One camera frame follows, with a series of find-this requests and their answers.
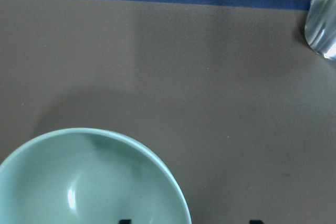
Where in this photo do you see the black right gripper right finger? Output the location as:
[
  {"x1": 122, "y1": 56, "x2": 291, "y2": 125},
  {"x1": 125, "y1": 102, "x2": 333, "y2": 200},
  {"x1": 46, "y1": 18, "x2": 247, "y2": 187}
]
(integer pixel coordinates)
[{"x1": 249, "y1": 219, "x2": 264, "y2": 224}]

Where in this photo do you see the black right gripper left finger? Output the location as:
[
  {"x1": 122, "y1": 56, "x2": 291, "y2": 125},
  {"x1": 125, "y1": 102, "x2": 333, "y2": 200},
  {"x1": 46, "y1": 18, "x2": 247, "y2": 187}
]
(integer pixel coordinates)
[{"x1": 118, "y1": 219, "x2": 131, "y2": 224}]

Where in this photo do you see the light green bowl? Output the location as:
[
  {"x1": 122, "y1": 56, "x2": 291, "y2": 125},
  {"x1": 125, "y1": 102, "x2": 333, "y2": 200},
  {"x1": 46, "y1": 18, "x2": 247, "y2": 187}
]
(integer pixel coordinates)
[{"x1": 1, "y1": 128, "x2": 192, "y2": 223}]

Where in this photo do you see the metal scoop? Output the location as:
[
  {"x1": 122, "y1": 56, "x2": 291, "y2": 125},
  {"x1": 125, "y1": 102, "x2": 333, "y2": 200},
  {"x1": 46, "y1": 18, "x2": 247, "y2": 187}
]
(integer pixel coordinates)
[{"x1": 304, "y1": 0, "x2": 335, "y2": 61}]

